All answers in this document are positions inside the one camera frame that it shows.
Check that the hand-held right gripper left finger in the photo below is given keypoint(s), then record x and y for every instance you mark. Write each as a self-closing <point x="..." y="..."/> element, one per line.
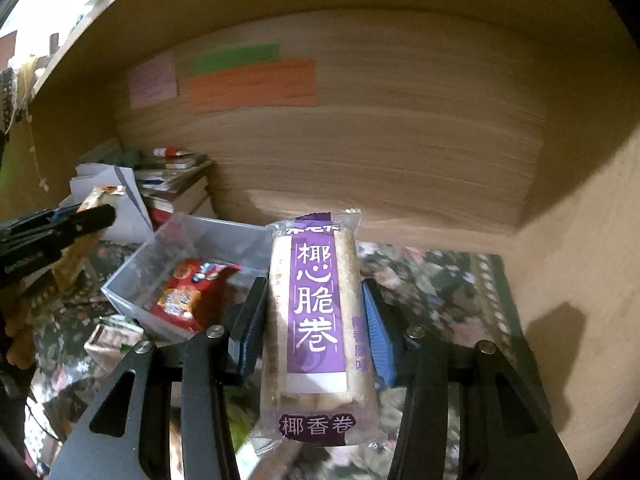
<point x="248" y="330"/>

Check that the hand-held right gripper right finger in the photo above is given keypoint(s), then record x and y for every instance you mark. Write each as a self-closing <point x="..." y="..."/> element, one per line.
<point x="378" y="340"/>

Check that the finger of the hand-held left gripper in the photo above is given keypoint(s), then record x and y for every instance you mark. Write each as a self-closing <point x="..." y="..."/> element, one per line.
<point x="75" y="220"/>

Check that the orange snack packet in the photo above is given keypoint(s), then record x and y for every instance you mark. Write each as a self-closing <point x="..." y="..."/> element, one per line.
<point x="82" y="240"/>

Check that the purple label wafer roll packet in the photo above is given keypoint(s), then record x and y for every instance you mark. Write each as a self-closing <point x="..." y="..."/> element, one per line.
<point x="312" y="330"/>

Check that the red snack packet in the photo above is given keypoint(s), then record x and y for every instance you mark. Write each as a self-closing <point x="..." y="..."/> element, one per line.
<point x="187" y="292"/>

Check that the clear plastic box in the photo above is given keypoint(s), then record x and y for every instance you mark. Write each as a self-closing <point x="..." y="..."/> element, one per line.
<point x="200" y="260"/>

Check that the white paper sheets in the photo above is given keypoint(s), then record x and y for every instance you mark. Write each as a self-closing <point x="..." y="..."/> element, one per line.
<point x="112" y="200"/>

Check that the floral printed cloth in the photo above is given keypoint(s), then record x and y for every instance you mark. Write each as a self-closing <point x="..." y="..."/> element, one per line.
<point x="450" y="300"/>

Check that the stack of books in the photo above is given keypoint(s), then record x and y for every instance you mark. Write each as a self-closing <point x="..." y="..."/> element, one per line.
<point x="175" y="180"/>

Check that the green white snack packet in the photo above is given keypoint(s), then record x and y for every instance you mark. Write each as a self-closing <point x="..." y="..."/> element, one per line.
<point x="112" y="340"/>

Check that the pink sticky note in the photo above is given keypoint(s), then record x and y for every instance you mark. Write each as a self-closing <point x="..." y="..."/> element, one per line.
<point x="152" y="84"/>

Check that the green sticky note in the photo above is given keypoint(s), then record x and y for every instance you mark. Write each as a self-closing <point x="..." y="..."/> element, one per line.
<point x="227" y="57"/>

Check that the orange sticky note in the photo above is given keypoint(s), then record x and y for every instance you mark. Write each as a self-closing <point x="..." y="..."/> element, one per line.
<point x="252" y="85"/>

